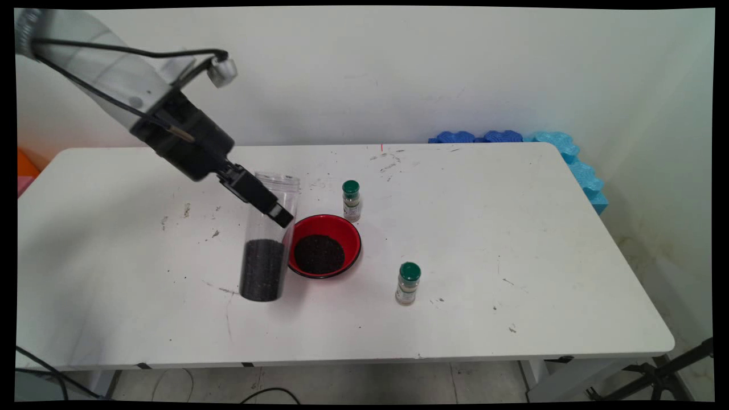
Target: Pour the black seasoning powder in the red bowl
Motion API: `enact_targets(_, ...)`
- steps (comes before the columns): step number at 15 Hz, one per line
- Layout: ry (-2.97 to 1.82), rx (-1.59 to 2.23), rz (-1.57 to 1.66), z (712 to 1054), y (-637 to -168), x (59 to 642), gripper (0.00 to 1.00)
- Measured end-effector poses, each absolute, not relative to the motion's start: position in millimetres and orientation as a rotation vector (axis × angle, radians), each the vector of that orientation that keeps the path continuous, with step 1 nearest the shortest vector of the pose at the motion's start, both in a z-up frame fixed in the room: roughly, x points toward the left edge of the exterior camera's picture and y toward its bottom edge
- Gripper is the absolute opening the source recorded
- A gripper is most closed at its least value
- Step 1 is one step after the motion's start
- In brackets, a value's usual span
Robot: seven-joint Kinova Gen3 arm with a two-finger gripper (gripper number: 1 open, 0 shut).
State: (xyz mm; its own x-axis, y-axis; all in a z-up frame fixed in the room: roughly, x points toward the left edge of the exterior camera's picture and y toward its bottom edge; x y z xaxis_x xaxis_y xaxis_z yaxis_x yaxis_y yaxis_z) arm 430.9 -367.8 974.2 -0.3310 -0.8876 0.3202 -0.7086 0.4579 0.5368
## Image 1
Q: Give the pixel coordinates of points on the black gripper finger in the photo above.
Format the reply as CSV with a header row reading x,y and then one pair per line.
x,y
259,193

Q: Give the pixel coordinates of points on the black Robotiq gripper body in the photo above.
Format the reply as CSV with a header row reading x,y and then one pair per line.
x,y
193,142

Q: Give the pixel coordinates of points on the tall clear jar black granules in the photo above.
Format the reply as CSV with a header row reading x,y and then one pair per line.
x,y
262,273

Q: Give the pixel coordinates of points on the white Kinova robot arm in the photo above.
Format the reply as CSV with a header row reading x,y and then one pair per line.
x,y
97,62

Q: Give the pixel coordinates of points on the black granule pile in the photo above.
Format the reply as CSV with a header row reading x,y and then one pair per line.
x,y
322,254

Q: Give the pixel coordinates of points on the red bowl black rim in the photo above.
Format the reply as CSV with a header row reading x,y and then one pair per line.
x,y
342,228

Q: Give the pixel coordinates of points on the small spice bottle green cap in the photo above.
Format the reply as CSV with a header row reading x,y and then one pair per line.
x,y
409,273
351,191

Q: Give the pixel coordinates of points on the orange foam block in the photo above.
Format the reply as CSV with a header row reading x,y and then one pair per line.
x,y
25,165

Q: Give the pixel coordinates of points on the pink foam block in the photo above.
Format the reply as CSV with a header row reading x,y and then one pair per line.
x,y
24,185

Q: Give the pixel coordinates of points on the dark blue foam mat piece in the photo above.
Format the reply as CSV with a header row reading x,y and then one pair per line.
x,y
453,137
502,136

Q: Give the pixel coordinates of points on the white table leg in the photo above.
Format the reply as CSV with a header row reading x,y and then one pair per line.
x,y
99,381

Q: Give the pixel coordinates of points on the light blue foam mat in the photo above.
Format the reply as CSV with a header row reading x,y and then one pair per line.
x,y
581,171

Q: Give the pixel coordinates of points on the black tripod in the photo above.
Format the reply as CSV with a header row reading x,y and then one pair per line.
x,y
660,376

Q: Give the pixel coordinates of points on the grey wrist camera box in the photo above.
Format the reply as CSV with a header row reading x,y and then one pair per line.
x,y
223,71

